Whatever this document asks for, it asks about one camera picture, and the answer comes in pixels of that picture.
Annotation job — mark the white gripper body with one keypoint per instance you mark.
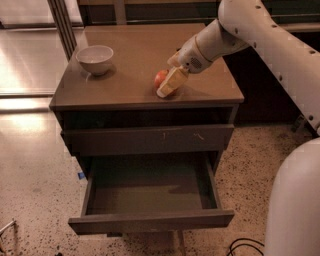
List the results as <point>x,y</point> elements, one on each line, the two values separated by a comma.
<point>190,57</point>

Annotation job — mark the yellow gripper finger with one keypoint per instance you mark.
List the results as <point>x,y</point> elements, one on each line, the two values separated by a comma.
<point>175,78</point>
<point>173,61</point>

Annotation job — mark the red apple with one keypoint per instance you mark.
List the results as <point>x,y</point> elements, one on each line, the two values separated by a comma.
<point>160,77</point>

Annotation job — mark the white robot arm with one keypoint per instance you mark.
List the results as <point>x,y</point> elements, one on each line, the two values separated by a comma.
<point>293,222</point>

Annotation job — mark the closed top drawer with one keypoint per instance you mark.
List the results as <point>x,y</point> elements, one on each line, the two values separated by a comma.
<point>148,140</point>

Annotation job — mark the brown drawer cabinet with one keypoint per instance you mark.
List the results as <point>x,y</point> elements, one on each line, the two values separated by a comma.
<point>125,97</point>

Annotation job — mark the open middle drawer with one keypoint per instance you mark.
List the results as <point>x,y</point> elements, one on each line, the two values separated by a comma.
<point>150,193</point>

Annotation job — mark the white ceramic bowl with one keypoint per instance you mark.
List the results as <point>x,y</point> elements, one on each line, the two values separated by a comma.
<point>96,59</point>

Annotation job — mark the metal window railing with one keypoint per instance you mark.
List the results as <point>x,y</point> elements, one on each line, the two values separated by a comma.
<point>109,12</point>

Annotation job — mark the blue tape piece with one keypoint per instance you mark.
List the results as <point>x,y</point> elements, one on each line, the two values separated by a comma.
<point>81,175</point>

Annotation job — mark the metal rod on floor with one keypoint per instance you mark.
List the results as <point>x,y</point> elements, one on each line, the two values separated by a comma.
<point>2,231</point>

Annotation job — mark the small wall outlet box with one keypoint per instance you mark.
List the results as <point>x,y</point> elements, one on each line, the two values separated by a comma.
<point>299,124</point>

